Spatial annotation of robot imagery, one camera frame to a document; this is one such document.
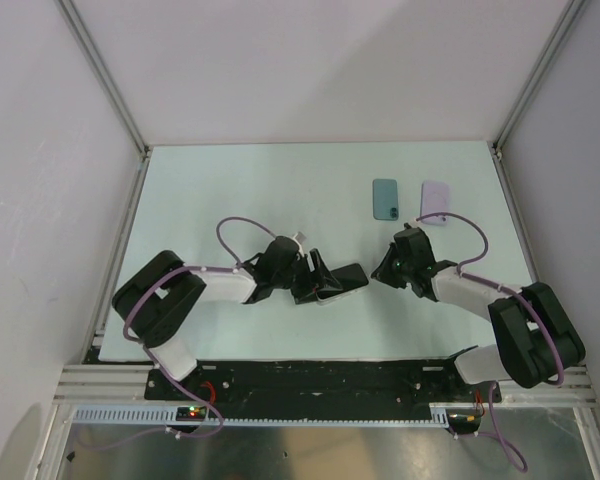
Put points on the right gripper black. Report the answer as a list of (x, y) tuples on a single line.
[(382, 272)]

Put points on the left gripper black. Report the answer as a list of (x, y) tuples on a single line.
[(319, 277)]

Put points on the clear phone case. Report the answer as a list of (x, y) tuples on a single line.
[(351, 282)]

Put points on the white phone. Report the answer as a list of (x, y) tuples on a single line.
[(334, 284)]

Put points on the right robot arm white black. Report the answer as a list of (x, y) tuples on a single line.
[(535, 340)]

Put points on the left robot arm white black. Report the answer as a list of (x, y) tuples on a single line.
[(156, 301)]

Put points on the teal phone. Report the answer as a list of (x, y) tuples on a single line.
[(385, 200)]

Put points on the purple phone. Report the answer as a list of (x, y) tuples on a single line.
[(435, 200)]

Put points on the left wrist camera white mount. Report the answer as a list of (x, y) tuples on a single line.
[(299, 238)]

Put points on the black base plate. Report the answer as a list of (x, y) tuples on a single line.
[(376, 404)]

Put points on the white slotted cable duct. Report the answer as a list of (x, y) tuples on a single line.
[(434, 417)]

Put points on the aluminium frame rail front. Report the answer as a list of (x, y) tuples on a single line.
[(136, 383)]

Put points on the right aluminium corner post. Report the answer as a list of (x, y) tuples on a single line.
[(549, 53)]

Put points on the aluminium corner post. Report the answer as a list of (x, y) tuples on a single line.
[(549, 53), (94, 58)]

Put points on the left aluminium corner post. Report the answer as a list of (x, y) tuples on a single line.
[(94, 58)]

